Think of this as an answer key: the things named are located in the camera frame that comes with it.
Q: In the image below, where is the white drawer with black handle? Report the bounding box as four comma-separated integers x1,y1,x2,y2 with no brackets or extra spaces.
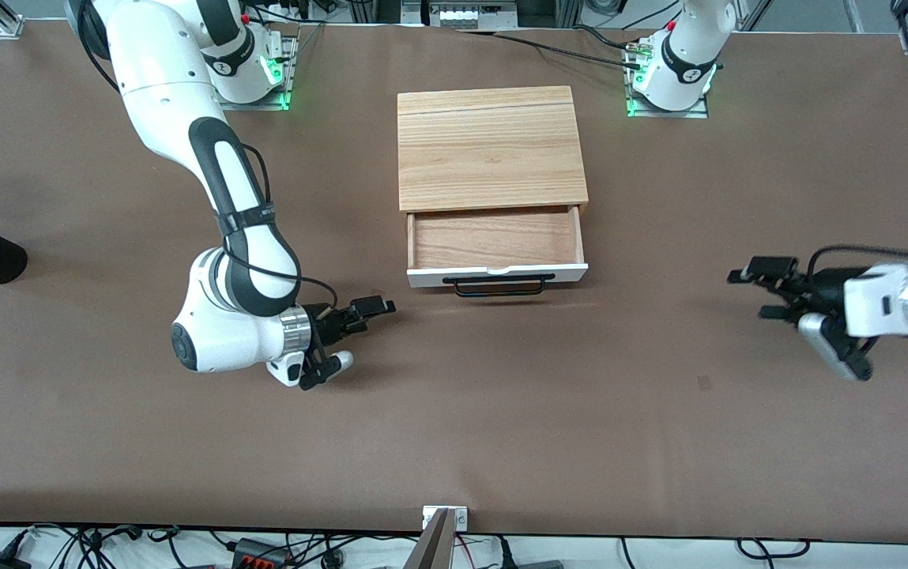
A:
405,205,590,300

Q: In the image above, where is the brown table mat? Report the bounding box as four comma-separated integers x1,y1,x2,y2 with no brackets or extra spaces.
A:
0,20,908,546

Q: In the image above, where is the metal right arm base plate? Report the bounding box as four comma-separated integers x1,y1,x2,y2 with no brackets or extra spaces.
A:
217,36,297,111

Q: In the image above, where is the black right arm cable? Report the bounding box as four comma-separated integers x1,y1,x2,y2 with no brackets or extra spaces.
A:
74,0,341,311

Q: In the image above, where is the long black braided cable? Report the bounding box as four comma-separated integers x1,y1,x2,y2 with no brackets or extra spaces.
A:
460,30,644,69

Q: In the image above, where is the white power strip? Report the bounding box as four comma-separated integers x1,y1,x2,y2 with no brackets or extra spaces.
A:
428,2,519,31

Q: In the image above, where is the short black curved cable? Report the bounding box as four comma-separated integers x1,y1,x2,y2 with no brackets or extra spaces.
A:
572,25,632,51

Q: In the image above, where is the small metal camera bracket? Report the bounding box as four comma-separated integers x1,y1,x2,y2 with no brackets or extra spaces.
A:
422,506,469,532

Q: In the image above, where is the black looped floor cable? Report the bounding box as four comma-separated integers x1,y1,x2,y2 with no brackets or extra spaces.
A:
737,538,812,560

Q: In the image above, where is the grey camera mount beam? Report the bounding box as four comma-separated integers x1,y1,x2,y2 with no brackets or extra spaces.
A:
401,509,455,569

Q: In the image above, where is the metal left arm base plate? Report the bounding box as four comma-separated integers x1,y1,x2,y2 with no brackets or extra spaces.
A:
625,40,710,119

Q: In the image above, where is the orange black connector block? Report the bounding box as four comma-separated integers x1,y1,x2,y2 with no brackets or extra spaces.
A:
231,537,294,569

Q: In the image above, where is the wooden drawer cabinet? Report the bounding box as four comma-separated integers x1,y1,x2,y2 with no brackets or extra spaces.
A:
397,85,590,216

